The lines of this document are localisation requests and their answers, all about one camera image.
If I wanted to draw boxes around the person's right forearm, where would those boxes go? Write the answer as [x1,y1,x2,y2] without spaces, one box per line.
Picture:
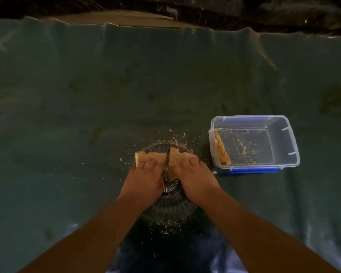
[197,187,341,273]

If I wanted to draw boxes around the toasted bread slice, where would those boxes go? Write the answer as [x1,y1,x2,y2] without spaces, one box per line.
[214,128,232,166]

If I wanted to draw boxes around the clear glass plate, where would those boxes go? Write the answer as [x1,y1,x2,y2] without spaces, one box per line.
[136,142,200,225]

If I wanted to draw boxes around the person's right hand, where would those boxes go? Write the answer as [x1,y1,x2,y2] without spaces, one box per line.
[170,157,220,207]

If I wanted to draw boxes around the person's dark blue clothing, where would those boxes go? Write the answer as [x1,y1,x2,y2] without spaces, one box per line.
[106,209,246,273]

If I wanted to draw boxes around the green tablecloth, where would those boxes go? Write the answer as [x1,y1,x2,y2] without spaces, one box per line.
[0,16,341,273]

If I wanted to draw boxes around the brown cardboard sheet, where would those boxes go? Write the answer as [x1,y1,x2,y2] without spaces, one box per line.
[52,9,206,29]

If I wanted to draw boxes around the clear plastic container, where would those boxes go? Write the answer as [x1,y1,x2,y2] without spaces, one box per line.
[208,115,300,170]

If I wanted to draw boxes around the metal knife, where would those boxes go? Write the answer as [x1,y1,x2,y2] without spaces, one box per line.
[163,147,171,184]

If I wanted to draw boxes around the person's left forearm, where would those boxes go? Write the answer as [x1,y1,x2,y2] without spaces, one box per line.
[17,196,144,273]

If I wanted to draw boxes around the dark plastic sheet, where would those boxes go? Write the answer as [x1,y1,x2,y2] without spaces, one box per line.
[0,0,341,37]

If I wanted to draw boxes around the person's left hand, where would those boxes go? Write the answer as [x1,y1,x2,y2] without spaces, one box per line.
[118,158,166,210]

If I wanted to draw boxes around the toasted bread sandwich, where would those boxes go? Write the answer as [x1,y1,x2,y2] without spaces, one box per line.
[135,147,198,169]

